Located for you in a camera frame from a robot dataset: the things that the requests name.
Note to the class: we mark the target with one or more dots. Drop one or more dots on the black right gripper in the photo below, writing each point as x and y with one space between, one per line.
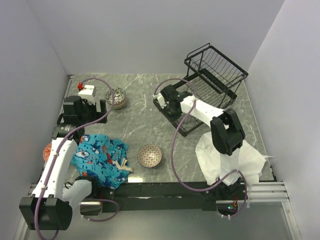
168 104

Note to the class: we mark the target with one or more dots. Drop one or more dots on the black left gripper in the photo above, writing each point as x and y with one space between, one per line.
97 115

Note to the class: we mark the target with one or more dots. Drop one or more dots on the black wire dish rack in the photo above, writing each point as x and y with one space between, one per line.
215 76

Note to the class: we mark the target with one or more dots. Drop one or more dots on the grey floral patterned bowl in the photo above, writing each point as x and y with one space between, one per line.
119 100

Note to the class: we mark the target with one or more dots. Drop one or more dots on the orange floral patterned bowl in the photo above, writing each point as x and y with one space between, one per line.
46 152

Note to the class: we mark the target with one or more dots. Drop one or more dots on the red geometric patterned bowl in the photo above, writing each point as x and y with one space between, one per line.
149 156

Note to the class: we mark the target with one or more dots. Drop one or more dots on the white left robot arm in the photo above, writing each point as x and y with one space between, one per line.
50 206

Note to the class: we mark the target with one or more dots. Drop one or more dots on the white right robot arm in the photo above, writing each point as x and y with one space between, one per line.
227 137

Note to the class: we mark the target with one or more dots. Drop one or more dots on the blue shark print shorts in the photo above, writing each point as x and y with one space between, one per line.
104 158

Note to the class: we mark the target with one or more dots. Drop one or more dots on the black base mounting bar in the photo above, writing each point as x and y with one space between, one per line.
163 196

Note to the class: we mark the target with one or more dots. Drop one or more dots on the white cloth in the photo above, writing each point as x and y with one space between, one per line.
215 165

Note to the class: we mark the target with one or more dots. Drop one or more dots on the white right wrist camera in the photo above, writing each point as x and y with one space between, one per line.
160 99

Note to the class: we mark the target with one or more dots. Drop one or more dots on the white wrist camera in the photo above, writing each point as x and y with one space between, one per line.
160 99
88 93

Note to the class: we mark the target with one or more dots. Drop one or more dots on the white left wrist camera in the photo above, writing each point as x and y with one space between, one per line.
88 93

